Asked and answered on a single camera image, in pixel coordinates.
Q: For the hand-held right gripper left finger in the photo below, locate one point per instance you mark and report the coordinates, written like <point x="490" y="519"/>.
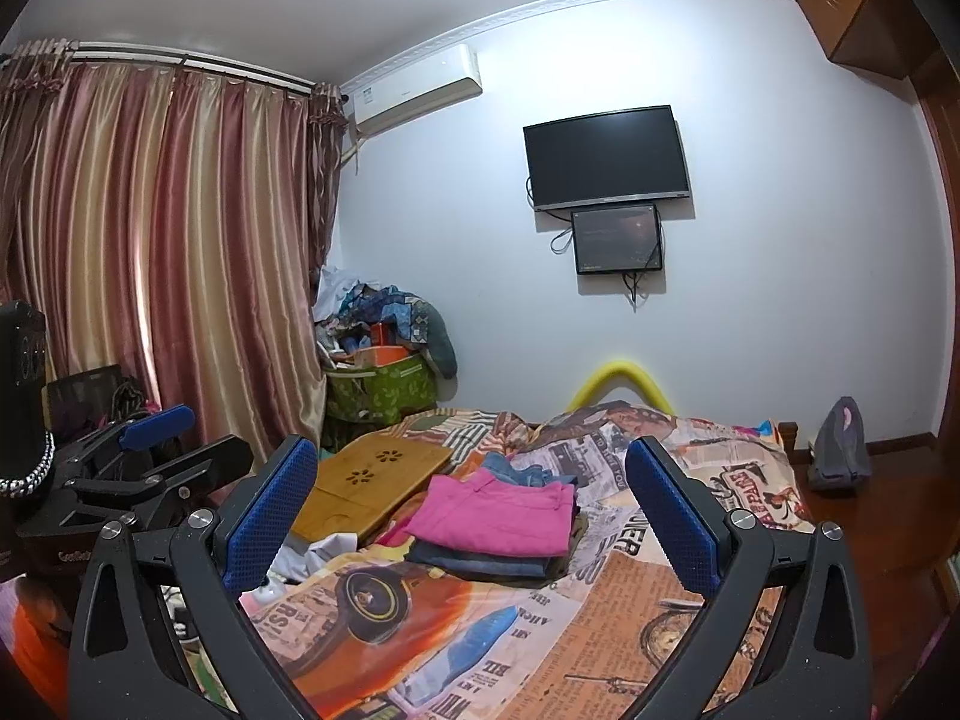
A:
<point x="274" y="510"/>

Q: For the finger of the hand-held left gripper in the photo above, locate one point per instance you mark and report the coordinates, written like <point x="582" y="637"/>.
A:
<point x="217" y="465"/>
<point x="157" y="427"/>

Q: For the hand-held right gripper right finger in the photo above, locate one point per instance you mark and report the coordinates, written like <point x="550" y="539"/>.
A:
<point x="671" y="510"/>

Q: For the pink pants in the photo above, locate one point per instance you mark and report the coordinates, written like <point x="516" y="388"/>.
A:
<point x="495" y="514"/>

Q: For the olive folded pants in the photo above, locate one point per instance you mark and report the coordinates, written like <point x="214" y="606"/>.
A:
<point x="570" y="547"/>

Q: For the dark denim folded pants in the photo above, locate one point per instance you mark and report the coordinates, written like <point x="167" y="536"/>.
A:
<point x="472" y="561"/>

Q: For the white crumpled clothes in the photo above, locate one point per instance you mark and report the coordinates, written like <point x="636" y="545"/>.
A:
<point x="315" y="555"/>

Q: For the black mesh chair back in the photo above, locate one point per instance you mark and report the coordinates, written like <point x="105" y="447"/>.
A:
<point x="86" y="390"/>

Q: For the wooden lap desk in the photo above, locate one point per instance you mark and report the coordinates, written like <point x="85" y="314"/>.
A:
<point x="360" y="480"/>

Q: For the printed blanket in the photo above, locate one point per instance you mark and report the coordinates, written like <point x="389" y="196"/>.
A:
<point x="600" y="615"/>

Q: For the yellow foam tube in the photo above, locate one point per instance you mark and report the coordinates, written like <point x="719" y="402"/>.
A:
<point x="619" y="375"/>

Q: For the black cylindrical device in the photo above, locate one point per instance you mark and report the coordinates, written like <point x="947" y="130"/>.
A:
<point x="22" y="375"/>

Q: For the light blue jeans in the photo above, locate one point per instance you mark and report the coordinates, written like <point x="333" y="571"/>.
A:
<point x="517" y="469"/>

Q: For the green storage bag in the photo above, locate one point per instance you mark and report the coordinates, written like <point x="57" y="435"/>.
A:
<point x="390" y="390"/>

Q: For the striped pink curtain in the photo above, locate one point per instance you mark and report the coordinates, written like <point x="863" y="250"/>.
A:
<point x="187" y="255"/>

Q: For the grey backpack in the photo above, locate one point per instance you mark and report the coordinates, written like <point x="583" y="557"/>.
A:
<point x="840" y="450"/>

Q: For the orange box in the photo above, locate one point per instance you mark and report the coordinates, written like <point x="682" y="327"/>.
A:
<point x="386" y="337"/>

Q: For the pile of assorted clothes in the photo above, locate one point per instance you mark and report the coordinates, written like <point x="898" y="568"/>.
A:
<point x="367" y="300"/>

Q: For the grey pillow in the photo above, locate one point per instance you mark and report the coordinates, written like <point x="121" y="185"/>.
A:
<point x="442" y="345"/>

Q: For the small black monitor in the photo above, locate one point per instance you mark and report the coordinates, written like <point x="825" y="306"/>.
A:
<point x="616" y="238"/>

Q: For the white air conditioner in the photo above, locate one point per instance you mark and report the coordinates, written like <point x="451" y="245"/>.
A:
<point x="416" y="90"/>

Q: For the wooden bed post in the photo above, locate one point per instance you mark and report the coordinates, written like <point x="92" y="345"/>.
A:
<point x="786" y="435"/>

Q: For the wall-mounted black television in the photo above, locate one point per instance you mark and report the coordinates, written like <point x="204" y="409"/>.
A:
<point x="606" y="157"/>

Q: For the curtain rail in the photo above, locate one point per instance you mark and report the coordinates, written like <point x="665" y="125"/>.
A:
<point x="187" y="64"/>

